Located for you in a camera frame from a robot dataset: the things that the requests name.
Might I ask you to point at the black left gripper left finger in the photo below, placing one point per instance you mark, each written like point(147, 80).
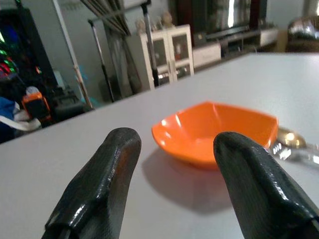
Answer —
point(104, 179)

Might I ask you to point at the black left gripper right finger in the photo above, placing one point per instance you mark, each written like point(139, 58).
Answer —
point(259, 189)

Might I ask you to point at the gold metal spoon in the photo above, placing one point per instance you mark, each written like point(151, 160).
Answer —
point(292, 140)

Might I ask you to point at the orange square plastic bowl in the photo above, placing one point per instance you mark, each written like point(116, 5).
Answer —
point(214, 129)

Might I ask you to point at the black speaker box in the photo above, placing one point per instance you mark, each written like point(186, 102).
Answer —
point(68, 105)

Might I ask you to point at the orange and black box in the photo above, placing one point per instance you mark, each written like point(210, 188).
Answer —
point(37, 105)

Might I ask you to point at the thin black stand pole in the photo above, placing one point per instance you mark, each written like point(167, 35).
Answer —
point(102, 62)

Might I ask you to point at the white glass-door cabinet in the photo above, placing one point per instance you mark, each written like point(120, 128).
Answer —
point(172, 53)

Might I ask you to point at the black tripod stand pole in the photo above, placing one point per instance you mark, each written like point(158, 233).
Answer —
point(150, 42)

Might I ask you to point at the low white tv stand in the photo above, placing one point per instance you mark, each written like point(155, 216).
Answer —
point(234, 43)

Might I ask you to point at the black computer case with lights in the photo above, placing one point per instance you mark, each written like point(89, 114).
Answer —
point(23, 47)

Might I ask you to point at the dark leather sofa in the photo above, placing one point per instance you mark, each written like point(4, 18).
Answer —
point(302, 33)

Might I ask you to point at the small bust figurine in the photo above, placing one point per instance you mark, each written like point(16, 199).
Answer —
point(166, 18)

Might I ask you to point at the flat screen television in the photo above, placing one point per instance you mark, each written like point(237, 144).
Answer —
point(221, 15)

